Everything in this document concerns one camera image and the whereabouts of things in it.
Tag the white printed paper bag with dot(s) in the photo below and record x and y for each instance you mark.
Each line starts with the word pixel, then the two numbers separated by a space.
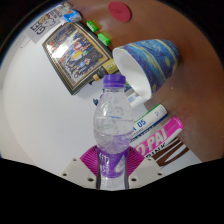
pixel 43 25

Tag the blue-printed paper cup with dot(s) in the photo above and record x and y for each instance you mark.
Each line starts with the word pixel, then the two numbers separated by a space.
pixel 150 60

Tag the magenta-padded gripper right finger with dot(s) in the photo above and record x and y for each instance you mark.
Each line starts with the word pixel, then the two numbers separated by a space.
pixel 134 160

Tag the pink cardboard tube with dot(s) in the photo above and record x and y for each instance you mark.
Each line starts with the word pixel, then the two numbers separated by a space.
pixel 160 138

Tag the flat round red coaster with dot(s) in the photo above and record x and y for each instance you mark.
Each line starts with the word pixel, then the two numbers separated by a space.
pixel 119 11

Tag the blue tissue pack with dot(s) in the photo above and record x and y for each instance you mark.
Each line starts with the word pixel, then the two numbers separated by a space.
pixel 72 16

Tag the purple-labelled clear water bottle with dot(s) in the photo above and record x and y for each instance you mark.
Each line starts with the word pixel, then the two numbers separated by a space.
pixel 111 123

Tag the framed group photo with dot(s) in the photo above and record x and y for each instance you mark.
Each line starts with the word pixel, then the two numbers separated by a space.
pixel 73 55

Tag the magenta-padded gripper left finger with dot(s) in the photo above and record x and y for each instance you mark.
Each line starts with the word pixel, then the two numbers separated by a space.
pixel 88 160

